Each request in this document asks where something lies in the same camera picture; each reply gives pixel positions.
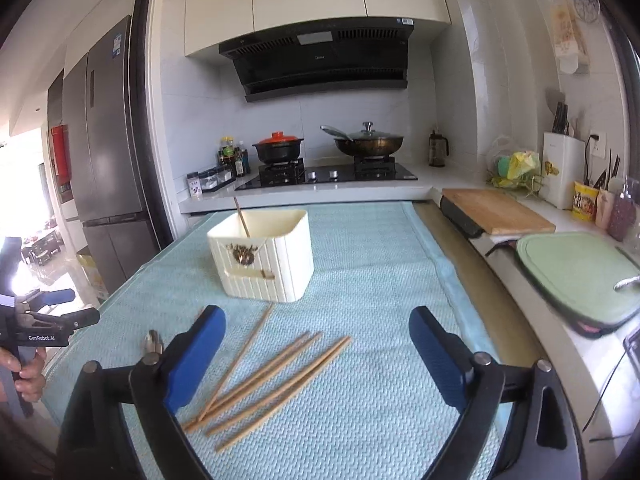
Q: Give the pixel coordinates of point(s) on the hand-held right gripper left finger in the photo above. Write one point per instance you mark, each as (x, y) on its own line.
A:
(192, 360)

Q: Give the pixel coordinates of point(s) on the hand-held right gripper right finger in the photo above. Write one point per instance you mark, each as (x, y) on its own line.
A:
(440, 360)

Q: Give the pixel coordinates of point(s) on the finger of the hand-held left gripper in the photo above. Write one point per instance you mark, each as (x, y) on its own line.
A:
(56, 296)
(82, 317)

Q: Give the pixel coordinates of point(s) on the wooden chopstick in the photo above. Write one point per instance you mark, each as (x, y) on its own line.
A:
(270, 363)
(280, 383)
(285, 394)
(240, 355)
(241, 217)
(295, 352)

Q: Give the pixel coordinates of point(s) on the cream ribbed utensil holder box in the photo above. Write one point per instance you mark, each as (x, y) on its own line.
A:
(285, 265)

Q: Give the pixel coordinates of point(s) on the dark utensils in cup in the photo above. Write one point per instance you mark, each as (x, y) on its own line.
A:
(602, 177)

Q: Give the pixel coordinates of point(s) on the person's left hand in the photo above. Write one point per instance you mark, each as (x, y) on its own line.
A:
(31, 372)

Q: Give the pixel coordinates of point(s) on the yellow box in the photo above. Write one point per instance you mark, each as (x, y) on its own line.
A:
(92, 272)

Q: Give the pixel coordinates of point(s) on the light blue table mat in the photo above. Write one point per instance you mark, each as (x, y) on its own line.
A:
(360, 270)

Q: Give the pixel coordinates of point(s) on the black flat appliance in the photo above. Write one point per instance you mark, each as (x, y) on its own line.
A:
(460, 220)

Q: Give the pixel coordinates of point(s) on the grey refrigerator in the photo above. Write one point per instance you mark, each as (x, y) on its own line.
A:
(105, 160)

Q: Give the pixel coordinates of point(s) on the green cutting board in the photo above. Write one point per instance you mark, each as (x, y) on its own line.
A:
(570, 270)

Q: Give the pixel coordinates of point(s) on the wooden cutting board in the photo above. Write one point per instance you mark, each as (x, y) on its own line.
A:
(495, 210)

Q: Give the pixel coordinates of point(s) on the white label spice jar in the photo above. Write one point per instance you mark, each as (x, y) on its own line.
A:
(194, 185)

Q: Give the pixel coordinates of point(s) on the glass spice jar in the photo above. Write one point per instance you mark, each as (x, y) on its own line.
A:
(223, 175)
(207, 179)

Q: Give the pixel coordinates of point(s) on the shiny metal piece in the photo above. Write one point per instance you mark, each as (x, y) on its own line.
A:
(627, 283)

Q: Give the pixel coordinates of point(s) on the green sponge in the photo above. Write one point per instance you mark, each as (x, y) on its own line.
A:
(502, 165)

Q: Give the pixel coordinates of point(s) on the dark sauce bottle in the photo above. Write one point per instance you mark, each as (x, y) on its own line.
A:
(240, 160)

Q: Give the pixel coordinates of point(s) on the french press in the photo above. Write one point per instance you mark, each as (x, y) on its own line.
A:
(438, 150)

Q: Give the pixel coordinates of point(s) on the yellow cap sauce bottle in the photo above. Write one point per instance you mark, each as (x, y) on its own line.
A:
(228, 149)

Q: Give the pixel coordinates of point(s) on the black gas stove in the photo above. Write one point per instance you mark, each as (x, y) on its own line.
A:
(330, 176)

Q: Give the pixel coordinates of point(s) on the yellow cloth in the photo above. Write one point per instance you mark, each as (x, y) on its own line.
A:
(525, 162)

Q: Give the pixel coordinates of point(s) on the clear plastic bag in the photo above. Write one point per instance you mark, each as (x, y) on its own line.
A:
(500, 147)

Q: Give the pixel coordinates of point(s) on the pink utensil cup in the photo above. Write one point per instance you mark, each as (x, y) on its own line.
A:
(604, 210)

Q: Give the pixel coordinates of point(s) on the dark wok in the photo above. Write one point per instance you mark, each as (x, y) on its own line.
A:
(370, 148)

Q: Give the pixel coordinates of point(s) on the black clay pot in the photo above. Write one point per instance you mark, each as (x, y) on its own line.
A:
(277, 153)

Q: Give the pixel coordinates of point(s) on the white knife block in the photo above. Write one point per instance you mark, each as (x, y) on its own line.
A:
(562, 170)

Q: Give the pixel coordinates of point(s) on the purple bottle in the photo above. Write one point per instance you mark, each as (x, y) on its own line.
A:
(621, 215)

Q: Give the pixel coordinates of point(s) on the red pot lid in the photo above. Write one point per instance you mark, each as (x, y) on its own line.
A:
(277, 138)

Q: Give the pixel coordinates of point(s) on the glass wok lid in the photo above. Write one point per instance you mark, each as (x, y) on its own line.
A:
(369, 133)

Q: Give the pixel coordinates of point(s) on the metal spatula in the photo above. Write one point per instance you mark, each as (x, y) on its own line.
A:
(554, 99)

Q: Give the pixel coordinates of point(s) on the black range hood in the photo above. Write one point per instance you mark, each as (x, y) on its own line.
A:
(320, 70)

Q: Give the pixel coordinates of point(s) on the hanging paper bag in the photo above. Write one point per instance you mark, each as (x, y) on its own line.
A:
(567, 30)

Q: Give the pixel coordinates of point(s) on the red wall hanging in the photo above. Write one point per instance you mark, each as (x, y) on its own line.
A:
(59, 152)

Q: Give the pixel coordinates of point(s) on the white wall socket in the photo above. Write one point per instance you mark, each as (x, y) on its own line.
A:
(596, 143)

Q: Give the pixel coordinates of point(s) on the window frame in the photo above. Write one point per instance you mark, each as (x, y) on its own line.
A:
(630, 100)

